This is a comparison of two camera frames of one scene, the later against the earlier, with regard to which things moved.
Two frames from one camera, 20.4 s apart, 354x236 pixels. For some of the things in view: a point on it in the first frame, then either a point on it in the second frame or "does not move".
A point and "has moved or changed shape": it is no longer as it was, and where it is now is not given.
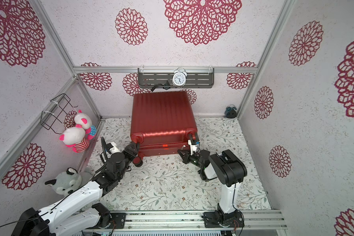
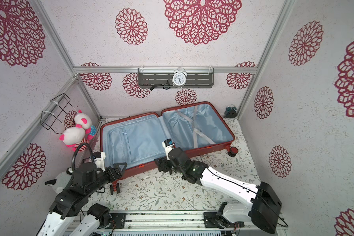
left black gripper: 130,153 → 113,176
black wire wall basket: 51,117 does not move
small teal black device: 230,111 does not move
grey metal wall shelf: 196,77 does not move
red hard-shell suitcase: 161,123 has moved or changed shape
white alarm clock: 179,77 does not move
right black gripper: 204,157 → 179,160
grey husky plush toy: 67,182 does not move
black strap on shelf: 165,86 does not move
